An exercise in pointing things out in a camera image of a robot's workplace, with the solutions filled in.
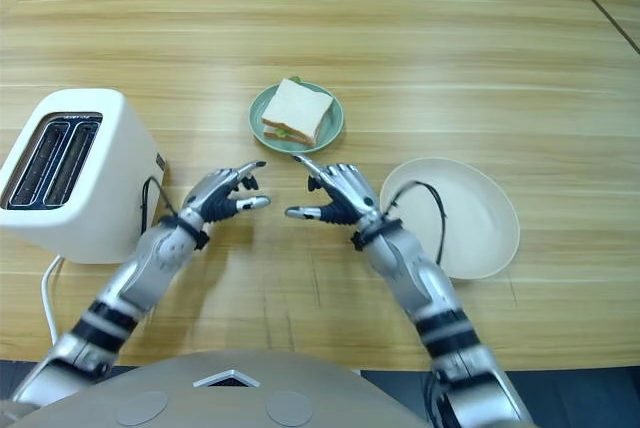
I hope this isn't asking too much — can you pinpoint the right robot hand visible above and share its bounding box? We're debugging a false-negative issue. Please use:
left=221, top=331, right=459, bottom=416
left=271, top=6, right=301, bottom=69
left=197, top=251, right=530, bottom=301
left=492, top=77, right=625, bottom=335
left=284, top=154, right=387, bottom=227

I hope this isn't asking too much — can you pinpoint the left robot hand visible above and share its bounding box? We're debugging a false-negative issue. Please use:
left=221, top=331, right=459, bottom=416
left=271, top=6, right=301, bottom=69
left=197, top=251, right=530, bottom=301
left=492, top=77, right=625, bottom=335
left=178, top=160, right=272, bottom=229

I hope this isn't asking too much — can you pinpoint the green plate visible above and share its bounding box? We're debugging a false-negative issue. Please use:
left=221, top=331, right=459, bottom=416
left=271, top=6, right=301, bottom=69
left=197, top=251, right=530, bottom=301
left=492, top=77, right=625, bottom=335
left=249, top=83, right=345, bottom=154

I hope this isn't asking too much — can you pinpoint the bread slice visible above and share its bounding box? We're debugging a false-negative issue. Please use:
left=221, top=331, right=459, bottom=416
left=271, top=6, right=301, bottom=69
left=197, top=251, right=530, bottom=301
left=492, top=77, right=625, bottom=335
left=261, top=77, right=334, bottom=146
left=262, top=123, right=314, bottom=147

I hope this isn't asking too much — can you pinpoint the white plate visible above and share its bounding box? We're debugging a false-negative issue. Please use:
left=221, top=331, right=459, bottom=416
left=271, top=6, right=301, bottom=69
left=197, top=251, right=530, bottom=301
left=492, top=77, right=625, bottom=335
left=379, top=157, right=521, bottom=281

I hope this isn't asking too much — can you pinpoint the cream toaster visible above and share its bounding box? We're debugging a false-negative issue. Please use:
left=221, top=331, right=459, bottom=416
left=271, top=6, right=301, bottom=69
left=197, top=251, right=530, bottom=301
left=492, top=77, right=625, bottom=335
left=0, top=88, right=168, bottom=265

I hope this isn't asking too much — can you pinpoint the robot body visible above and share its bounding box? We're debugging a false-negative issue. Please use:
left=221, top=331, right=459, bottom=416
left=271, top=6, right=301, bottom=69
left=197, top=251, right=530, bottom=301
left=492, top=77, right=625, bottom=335
left=13, top=350, right=426, bottom=428

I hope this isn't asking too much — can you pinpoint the black cable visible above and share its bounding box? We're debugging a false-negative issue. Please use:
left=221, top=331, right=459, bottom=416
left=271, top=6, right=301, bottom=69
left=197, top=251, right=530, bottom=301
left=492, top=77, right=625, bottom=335
left=139, top=175, right=180, bottom=235
left=381, top=179, right=449, bottom=266

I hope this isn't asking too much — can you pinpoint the white cord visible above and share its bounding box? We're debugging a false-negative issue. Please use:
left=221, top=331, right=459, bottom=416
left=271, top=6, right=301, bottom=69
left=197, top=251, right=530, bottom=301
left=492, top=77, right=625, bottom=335
left=41, top=254, right=70, bottom=344

